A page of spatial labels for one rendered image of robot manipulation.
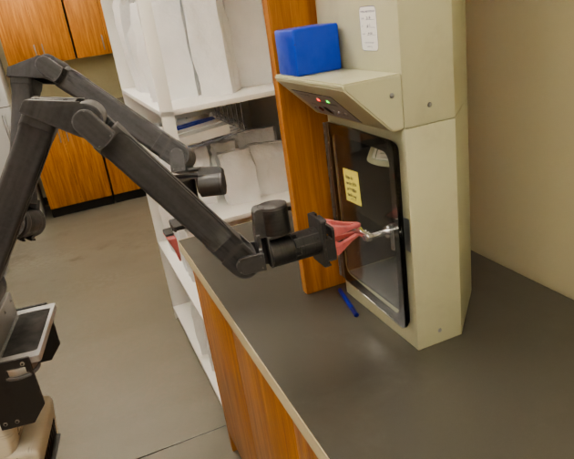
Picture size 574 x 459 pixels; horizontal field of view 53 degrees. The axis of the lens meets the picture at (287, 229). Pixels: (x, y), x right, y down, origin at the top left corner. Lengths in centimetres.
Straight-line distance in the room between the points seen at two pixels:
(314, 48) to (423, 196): 36
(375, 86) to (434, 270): 40
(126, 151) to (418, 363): 70
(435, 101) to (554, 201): 48
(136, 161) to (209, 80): 126
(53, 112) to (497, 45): 101
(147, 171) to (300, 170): 47
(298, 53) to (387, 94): 23
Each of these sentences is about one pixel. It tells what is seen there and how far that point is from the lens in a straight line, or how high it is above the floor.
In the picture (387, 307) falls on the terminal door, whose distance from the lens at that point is 127.
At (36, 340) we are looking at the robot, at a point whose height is 104.
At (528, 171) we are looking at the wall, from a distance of 150.
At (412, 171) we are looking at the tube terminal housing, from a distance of 109.
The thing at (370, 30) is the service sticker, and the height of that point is 158.
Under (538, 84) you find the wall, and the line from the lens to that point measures 143.
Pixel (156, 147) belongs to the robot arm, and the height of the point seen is 138.
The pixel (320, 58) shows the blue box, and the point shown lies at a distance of 120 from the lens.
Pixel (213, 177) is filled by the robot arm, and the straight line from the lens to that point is 137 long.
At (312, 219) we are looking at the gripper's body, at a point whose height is 124.
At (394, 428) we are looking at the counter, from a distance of 107.
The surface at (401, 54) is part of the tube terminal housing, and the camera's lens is 105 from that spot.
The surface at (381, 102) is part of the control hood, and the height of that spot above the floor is 147.
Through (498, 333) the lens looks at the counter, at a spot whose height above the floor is 94.
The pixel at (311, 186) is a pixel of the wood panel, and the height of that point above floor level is 123.
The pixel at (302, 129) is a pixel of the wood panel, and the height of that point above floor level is 137.
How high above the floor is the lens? 165
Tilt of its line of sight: 21 degrees down
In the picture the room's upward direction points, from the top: 8 degrees counter-clockwise
